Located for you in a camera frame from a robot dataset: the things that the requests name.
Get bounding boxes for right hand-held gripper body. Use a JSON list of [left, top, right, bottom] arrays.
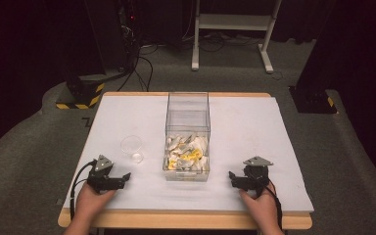
[[231, 156, 274, 198]]

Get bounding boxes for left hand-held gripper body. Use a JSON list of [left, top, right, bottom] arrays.
[[86, 154, 127, 194]]

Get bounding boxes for person's left hand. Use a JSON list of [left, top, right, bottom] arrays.
[[74, 181, 118, 223]]

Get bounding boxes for person's right hand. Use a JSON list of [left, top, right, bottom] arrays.
[[238, 181, 281, 231]]

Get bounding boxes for clear plastic cup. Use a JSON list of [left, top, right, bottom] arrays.
[[119, 134, 145, 165]]

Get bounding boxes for white table mat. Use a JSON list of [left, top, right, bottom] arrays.
[[63, 94, 315, 214]]

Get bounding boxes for pile of white yellow packets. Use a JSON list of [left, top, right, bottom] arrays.
[[164, 132, 210, 172]]

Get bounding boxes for wooden table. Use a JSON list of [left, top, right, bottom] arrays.
[[57, 91, 314, 231]]

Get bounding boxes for clear plastic box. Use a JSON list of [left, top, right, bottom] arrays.
[[162, 91, 212, 183]]

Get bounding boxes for yellow black striped stand base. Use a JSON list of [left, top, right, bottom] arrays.
[[55, 80, 107, 111]]

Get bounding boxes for dark equipment rack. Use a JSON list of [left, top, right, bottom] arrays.
[[116, 0, 142, 71]]

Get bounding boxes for white metal stand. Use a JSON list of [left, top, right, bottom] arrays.
[[191, 0, 284, 74]]

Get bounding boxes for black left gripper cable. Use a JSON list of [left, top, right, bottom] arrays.
[[70, 159, 98, 220]]

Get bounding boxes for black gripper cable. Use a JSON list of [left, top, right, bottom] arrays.
[[262, 178, 284, 230], [70, 159, 98, 220]]

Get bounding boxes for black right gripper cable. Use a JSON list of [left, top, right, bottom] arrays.
[[262, 178, 284, 230]]

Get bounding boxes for black floor cables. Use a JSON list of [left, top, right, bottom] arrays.
[[117, 44, 155, 93]]

